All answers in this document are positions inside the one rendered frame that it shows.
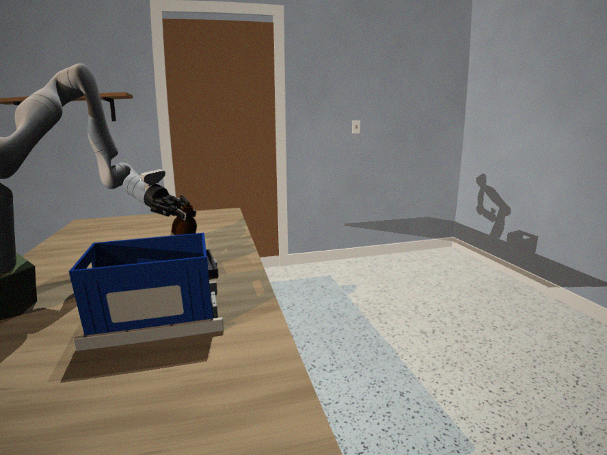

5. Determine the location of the brown glass bottle with white label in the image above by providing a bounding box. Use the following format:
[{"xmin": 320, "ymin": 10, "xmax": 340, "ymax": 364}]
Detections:
[{"xmin": 170, "ymin": 204, "xmax": 197, "ymax": 236}]

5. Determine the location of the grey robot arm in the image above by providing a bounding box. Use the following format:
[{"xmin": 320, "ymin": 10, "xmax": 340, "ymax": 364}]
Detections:
[{"xmin": 0, "ymin": 64, "xmax": 165, "ymax": 273}]

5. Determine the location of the blue crate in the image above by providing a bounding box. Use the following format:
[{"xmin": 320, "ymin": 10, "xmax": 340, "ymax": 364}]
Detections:
[{"xmin": 69, "ymin": 232, "xmax": 213, "ymax": 335}]

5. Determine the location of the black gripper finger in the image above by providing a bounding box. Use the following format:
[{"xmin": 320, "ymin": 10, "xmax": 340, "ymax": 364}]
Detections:
[
  {"xmin": 168, "ymin": 195, "xmax": 196, "ymax": 217},
  {"xmin": 150, "ymin": 197, "xmax": 187, "ymax": 220}
]

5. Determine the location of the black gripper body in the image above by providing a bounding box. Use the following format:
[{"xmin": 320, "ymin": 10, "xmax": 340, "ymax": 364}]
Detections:
[{"xmin": 144, "ymin": 184, "xmax": 178, "ymax": 207}]

